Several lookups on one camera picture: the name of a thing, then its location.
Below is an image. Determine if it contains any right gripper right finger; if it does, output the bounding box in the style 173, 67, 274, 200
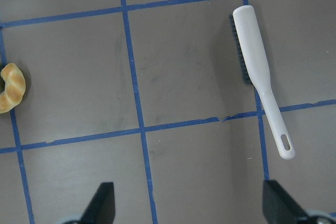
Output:
262, 180, 315, 224

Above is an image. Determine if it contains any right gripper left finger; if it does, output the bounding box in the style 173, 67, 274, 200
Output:
79, 182, 116, 223

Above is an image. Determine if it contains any white hand brush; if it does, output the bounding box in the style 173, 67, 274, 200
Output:
229, 5, 295, 160

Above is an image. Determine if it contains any toy croissant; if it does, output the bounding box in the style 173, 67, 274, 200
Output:
1, 63, 26, 114

